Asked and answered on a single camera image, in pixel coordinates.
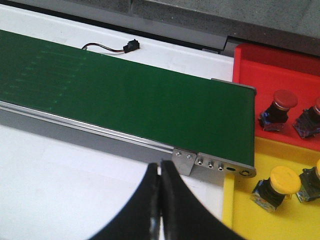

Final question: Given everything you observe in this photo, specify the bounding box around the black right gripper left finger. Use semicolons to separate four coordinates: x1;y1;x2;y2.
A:
92;163;160;240

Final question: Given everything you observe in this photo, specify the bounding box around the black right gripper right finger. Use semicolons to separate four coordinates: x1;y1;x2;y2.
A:
161;160;243;240

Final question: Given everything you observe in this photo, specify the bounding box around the yellow mushroom push button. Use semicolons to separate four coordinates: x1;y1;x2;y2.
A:
296;160;320;203
250;165;302;213

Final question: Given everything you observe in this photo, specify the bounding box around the red mushroom push button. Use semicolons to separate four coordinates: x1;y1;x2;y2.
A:
292;96;320;139
258;89;298;132

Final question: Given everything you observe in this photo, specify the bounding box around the green conveyor belt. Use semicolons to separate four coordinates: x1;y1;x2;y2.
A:
0;31;256;167

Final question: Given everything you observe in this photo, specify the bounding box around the yellow plastic tray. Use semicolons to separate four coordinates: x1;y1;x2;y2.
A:
222;137;320;240

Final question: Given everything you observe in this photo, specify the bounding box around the red plastic tray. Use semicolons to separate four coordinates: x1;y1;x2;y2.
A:
233;43;320;151

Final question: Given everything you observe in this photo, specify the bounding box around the grey stone counter slab right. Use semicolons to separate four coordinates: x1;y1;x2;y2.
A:
3;0;320;56

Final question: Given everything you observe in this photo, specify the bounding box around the aluminium conveyor frame rail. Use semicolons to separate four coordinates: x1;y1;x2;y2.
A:
0;78;258;179

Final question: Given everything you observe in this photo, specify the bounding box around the black sensor with cable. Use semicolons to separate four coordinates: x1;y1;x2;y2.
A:
81;39;140;54

